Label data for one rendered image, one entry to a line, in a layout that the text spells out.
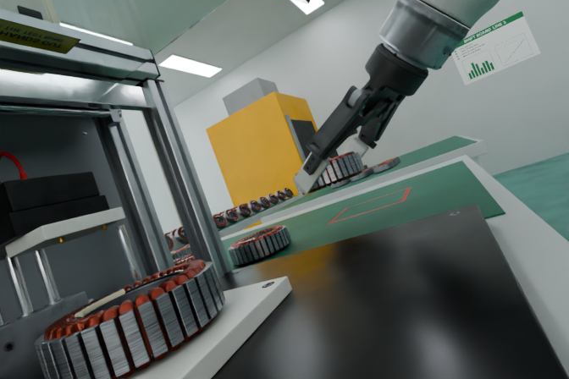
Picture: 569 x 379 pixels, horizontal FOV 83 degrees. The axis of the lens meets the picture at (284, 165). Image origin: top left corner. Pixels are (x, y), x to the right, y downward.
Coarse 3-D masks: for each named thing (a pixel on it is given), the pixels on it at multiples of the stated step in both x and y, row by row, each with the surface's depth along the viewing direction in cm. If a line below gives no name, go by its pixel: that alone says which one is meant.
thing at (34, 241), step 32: (0, 192) 22; (32, 192) 23; (64, 192) 25; (96, 192) 27; (0, 224) 22; (32, 224) 22; (64, 224) 22; (96, 224) 24; (0, 256) 29; (0, 320) 26
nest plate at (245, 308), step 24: (240, 288) 27; (264, 288) 24; (288, 288) 25; (240, 312) 21; (264, 312) 21; (216, 336) 18; (240, 336) 19; (168, 360) 17; (192, 360) 16; (216, 360) 17
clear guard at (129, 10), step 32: (0, 0) 25; (32, 0) 26; (64, 0) 27; (96, 0) 28; (128, 0) 30; (160, 0) 31; (192, 0) 33; (224, 0) 35; (0, 32) 28; (32, 32) 29; (64, 32) 31; (96, 32) 32; (128, 32) 34; (160, 32) 36; (0, 64) 32; (32, 64) 33; (64, 64) 35; (96, 64) 37; (128, 64) 40
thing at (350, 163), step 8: (352, 152) 49; (336, 160) 47; (344, 160) 47; (352, 160) 48; (360, 160) 50; (328, 168) 46; (336, 168) 46; (344, 168) 47; (352, 168) 47; (360, 168) 48; (320, 176) 47; (328, 176) 46; (336, 176) 47; (344, 176) 46; (352, 176) 48; (320, 184) 47; (328, 184) 47
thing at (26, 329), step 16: (48, 304) 30; (64, 304) 29; (80, 304) 30; (16, 320) 27; (32, 320) 27; (48, 320) 28; (0, 336) 25; (16, 336) 25; (32, 336) 26; (0, 352) 24; (16, 352) 25; (32, 352) 26; (0, 368) 24; (16, 368) 25; (32, 368) 26
